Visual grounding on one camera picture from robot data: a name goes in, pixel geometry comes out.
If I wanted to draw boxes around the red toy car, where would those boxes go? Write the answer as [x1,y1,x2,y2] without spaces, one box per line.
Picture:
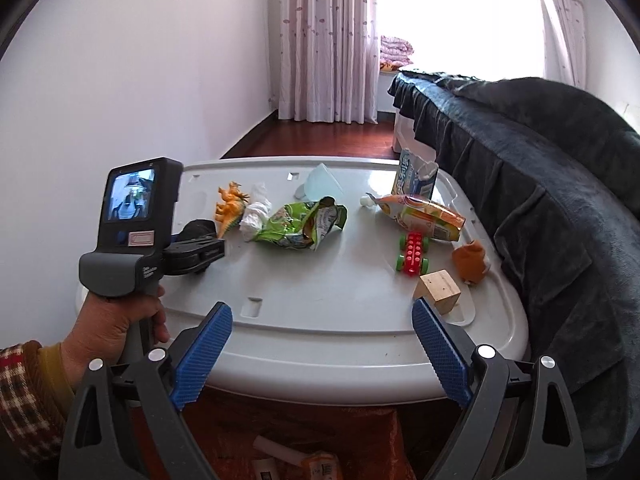
[394,231,432,277]

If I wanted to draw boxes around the person's left forearm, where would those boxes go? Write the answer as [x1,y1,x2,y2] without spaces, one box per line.
[0,340,77,466]

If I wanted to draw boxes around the white bed frame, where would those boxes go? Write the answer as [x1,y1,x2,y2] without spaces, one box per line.
[392,105,441,162]

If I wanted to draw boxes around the small orange carton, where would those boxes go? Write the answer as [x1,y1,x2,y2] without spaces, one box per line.
[300,452,341,480]

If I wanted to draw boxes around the translucent plastic cup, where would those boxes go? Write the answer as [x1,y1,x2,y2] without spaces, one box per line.
[292,162,344,206]

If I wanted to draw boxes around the torn blue white carton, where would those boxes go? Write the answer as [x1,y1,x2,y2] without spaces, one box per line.
[392,147,440,199]

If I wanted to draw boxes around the wooden block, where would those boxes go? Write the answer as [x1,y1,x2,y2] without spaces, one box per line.
[413,269,461,316]

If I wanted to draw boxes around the pink patterned curtain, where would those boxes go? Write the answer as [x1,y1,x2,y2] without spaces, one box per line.
[505,0,589,87]
[265,0,381,125]

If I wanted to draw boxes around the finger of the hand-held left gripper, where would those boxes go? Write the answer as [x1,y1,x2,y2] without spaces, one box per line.
[167,218,226,277]

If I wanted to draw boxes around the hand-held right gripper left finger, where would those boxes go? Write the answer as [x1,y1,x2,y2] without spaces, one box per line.
[59,301,234,480]

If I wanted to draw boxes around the folded pink blankets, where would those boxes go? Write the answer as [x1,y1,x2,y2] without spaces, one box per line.
[380,35,416,69]

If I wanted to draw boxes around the person's left hand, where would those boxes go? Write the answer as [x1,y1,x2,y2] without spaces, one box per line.
[60,290,171,392]

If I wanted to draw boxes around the orange plush toy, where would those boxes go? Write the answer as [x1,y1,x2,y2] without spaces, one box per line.
[451,240,491,286]

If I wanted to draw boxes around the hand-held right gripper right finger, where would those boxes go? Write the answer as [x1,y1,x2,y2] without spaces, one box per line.
[411,296,587,480]

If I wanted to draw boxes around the orange juice pouch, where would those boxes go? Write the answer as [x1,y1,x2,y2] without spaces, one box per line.
[360,192,467,244]

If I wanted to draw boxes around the crumpled white tissue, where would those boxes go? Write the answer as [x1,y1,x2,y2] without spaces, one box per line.
[239,183,274,244]

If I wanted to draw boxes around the orange dinosaur toy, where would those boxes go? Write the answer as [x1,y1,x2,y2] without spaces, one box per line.
[215,181,251,239]

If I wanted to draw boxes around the green snack bag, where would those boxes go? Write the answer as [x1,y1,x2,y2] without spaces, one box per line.
[252,196,349,254]

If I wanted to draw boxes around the white tube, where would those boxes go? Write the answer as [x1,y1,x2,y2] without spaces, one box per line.
[252,435,302,467]

